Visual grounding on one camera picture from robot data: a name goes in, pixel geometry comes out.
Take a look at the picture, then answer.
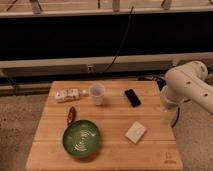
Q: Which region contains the black eraser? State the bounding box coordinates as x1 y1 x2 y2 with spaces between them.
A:
125 89 141 107

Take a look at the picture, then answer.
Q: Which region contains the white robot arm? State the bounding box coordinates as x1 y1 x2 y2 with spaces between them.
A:
160 61 213 125

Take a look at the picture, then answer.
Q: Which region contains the white sponge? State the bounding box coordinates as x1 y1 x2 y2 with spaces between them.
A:
125 121 146 144

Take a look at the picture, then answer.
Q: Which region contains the clear plastic cup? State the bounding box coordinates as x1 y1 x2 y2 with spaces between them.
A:
89 83 105 106

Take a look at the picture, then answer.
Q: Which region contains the wooden cutting board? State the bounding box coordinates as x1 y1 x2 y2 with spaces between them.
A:
26 81 183 171

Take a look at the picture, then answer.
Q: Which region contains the green bowl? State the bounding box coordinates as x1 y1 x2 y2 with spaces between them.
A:
62 120 101 158

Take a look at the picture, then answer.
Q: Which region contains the white wrapped packet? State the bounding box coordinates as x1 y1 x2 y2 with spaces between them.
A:
55 89 80 103

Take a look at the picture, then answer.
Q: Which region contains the black hanging cable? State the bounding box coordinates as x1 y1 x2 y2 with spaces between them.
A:
101 5 135 74

